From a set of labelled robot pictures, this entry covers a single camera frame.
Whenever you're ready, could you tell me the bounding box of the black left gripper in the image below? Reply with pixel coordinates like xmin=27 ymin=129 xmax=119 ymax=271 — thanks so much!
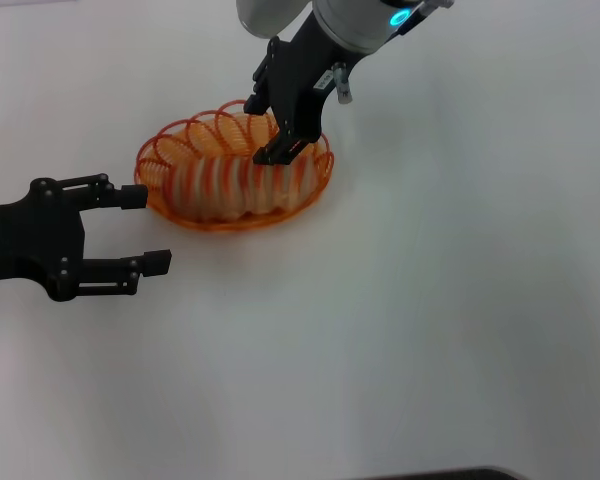
xmin=0 ymin=173 xmax=173 ymax=302

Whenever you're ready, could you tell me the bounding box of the dark rounded robot base edge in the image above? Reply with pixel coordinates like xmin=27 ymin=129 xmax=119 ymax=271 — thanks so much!
xmin=367 ymin=465 xmax=524 ymax=480

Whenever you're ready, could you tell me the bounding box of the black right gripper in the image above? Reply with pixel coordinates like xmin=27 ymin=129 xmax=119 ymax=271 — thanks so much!
xmin=243 ymin=12 xmax=364 ymax=166

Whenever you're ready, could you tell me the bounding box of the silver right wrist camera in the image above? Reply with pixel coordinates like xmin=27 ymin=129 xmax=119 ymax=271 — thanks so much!
xmin=235 ymin=0 xmax=306 ymax=40

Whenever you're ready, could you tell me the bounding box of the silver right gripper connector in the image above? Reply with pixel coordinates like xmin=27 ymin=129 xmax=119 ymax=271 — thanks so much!
xmin=331 ymin=62 xmax=355 ymax=106

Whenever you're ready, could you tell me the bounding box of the orange wire basket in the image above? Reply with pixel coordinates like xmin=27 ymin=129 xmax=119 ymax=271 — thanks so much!
xmin=133 ymin=98 xmax=335 ymax=233

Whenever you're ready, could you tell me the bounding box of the sliced bread loaf toy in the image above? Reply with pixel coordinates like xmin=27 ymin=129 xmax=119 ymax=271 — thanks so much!
xmin=163 ymin=112 xmax=321 ymax=225

